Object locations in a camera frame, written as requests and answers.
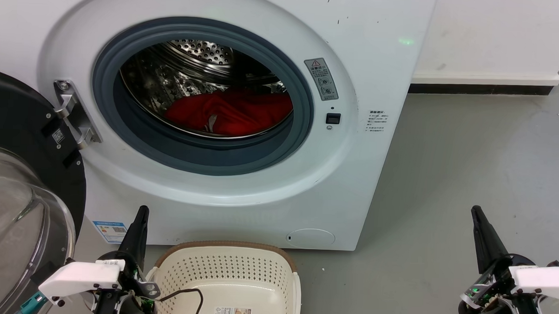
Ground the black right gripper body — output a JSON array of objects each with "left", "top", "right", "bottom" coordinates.
[{"left": 458, "top": 254, "right": 553, "bottom": 314}]

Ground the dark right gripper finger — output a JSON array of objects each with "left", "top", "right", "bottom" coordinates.
[{"left": 469, "top": 205, "right": 512, "bottom": 275}]

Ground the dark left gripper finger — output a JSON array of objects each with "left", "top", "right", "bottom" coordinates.
[{"left": 117, "top": 204, "right": 150, "bottom": 270}]

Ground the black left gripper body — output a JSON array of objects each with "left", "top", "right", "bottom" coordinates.
[{"left": 93, "top": 250, "right": 162, "bottom": 314}]

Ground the red garment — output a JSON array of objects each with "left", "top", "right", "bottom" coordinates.
[{"left": 163, "top": 85, "right": 295, "bottom": 139}]

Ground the cream plastic laundry basket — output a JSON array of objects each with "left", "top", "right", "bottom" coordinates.
[{"left": 145, "top": 238, "right": 303, "bottom": 314}]

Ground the metal washing machine door hinge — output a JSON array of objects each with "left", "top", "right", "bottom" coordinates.
[{"left": 51, "top": 79, "right": 104, "bottom": 150}]

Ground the stainless steel washing machine drum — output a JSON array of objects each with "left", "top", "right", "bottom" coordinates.
[{"left": 118, "top": 37, "right": 296, "bottom": 142}]

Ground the washing machine door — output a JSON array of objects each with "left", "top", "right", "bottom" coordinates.
[{"left": 0, "top": 68, "right": 92, "bottom": 314}]

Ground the blue energy label sticker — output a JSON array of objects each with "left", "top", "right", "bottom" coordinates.
[{"left": 92, "top": 221, "right": 128, "bottom": 244}]

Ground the grey rubber door gasket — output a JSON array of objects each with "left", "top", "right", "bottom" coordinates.
[{"left": 89, "top": 14, "right": 318, "bottom": 179}]

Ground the round drain filter cover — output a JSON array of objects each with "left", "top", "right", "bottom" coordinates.
[{"left": 286, "top": 228, "right": 336, "bottom": 250}]

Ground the white front-load washing machine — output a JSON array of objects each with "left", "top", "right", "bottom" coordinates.
[{"left": 0, "top": 0, "right": 437, "bottom": 254}]

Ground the grey warning sticker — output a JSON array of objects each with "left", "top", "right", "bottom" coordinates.
[{"left": 303, "top": 57, "right": 340, "bottom": 102}]

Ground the thin black cable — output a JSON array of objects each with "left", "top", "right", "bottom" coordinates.
[{"left": 156, "top": 287, "right": 204, "bottom": 314}]

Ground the dark wall baseboard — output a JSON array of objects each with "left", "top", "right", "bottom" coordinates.
[{"left": 408, "top": 69, "right": 559, "bottom": 98}]

